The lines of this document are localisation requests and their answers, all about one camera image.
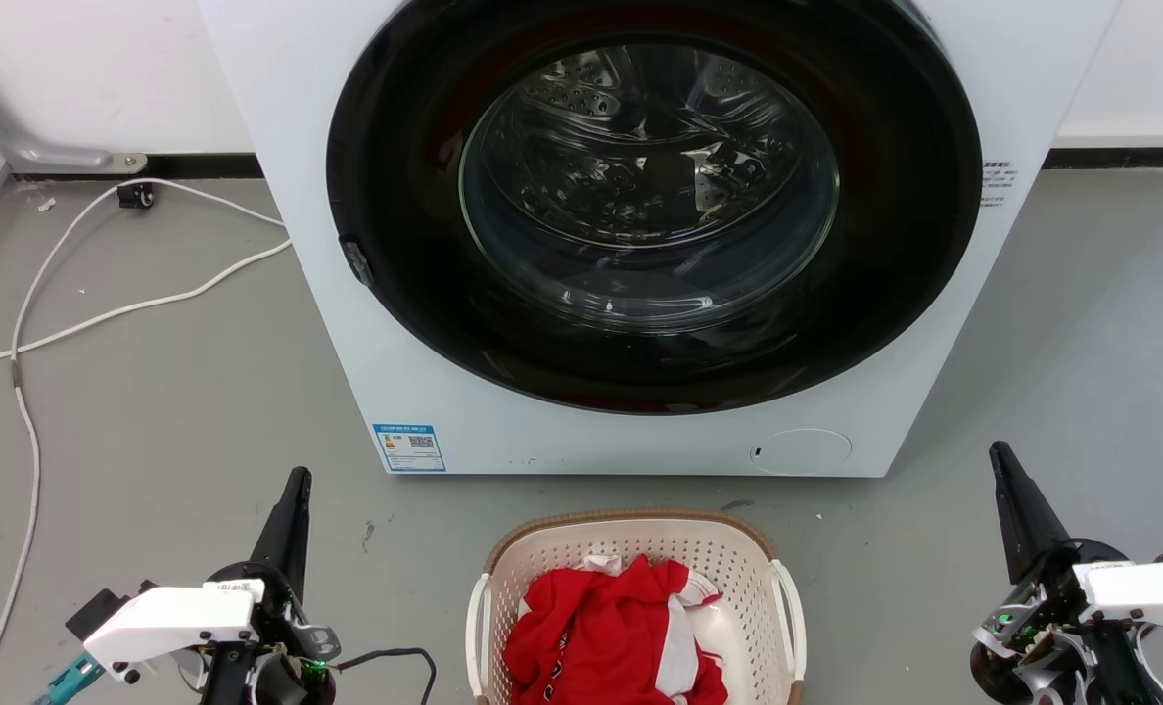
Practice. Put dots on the black round washer door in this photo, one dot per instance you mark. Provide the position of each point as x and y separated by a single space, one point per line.
405 176

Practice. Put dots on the white front-load washing machine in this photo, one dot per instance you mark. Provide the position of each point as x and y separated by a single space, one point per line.
288 117

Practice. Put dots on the round white filter cover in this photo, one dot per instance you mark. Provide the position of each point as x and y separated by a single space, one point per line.
802 451

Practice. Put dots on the blue energy label sticker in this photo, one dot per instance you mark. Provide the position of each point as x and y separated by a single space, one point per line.
409 446

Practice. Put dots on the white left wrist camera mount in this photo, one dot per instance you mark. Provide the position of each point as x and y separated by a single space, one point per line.
165 619

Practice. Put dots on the cream plastic laundry basket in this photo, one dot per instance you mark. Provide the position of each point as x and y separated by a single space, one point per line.
738 568

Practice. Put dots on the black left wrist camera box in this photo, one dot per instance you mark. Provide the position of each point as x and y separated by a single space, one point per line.
102 607

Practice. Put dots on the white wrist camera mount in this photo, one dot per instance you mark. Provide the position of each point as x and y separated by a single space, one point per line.
1154 587
165 619

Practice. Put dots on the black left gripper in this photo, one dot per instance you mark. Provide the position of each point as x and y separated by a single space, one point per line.
293 636

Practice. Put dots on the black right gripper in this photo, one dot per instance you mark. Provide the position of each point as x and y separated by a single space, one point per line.
1027 627

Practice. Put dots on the red and white garment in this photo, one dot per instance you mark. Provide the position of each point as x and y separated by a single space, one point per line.
606 636

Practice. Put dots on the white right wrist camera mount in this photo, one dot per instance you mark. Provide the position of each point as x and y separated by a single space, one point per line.
1154 587

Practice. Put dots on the small black text sticker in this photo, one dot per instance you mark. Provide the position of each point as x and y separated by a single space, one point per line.
995 184

